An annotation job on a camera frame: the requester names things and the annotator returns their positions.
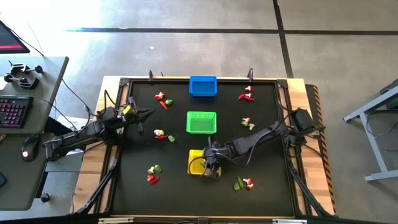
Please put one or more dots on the grey metal stand frame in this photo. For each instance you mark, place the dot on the grey metal stand frame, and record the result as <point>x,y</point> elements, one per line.
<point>372,140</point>

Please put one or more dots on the green plastic basket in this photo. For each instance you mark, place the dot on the green plastic basket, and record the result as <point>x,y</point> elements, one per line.
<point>201,123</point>

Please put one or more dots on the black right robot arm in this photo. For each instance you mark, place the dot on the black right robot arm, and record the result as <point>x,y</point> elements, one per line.
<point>248,139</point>

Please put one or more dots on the grey flat plate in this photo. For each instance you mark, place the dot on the grey flat plate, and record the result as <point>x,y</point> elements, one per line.
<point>62,162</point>

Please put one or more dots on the light grey desk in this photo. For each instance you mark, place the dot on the light grey desk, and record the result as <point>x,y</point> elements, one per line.
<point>46,81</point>

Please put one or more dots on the black desk leg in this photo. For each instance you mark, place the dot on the black desk leg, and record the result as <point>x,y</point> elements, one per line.
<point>57,126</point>

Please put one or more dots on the black round knob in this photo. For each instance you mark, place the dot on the black round knob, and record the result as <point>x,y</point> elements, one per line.
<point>45,197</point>

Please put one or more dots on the yellow black hazard strip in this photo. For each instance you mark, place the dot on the yellow black hazard strip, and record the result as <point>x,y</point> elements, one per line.
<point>328,174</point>

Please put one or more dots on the dark grey desk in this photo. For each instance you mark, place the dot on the dark grey desk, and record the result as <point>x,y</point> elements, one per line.
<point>18,186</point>

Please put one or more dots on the black table edge clamp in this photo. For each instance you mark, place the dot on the black table edge clamp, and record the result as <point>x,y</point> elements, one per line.
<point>150,76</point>
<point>250,74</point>

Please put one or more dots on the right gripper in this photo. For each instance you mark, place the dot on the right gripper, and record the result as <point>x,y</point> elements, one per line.
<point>213,157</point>

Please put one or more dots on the silver metal bracket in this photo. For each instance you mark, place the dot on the silver metal bracket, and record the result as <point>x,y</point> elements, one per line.
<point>115,220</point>
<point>289,221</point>

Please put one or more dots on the dark green equipment box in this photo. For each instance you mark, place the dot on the dark green equipment box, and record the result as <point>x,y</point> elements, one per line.
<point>393,102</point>

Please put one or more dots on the yellow plastic basket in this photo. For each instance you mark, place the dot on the yellow plastic basket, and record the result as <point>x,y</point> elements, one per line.
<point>195,161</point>

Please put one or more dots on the computer monitor with red line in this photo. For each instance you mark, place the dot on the computer monitor with red line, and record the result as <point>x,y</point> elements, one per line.
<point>9,40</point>

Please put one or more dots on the black backlit keyboard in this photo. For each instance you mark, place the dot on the black backlit keyboard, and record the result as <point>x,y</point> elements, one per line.
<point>14,112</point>

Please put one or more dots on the yellow tape tag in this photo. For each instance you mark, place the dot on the yellow tape tag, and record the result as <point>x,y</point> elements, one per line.
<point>127,109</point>

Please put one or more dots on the black screw clamp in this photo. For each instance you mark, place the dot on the black screw clamp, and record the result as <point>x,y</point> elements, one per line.
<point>18,68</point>
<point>23,82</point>

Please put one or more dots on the green toy chili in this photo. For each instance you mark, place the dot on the green toy chili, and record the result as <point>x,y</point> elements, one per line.
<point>240,182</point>
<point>202,165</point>

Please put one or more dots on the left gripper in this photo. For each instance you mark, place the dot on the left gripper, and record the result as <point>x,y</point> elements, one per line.
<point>129,116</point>

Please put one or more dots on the red toy chili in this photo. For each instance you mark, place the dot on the red toy chili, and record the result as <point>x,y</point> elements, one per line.
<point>249,99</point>
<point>241,96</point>
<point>160,137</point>
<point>154,180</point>

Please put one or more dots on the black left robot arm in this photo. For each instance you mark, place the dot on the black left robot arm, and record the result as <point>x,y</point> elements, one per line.
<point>81,136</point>

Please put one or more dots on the orange carrot toy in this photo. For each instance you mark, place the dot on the orange carrot toy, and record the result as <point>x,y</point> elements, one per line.
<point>163,105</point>

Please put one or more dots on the brown toy mushroom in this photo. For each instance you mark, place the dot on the brown toy mushroom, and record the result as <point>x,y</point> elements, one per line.
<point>249,187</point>
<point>159,96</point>

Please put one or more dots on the black table mat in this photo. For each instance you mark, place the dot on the black table mat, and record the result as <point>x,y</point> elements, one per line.
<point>155,199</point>

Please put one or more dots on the black aluminium table frame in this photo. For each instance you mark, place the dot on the black aluminium table frame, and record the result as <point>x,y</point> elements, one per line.
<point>281,83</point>

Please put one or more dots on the blue plastic basket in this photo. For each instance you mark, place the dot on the blue plastic basket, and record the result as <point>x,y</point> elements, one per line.
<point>202,90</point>

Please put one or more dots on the black computer mouse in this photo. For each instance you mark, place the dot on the black computer mouse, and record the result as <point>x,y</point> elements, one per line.
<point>29,147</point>

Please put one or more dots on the black rounded device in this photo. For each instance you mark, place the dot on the black rounded device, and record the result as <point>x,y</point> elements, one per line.
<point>2,180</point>

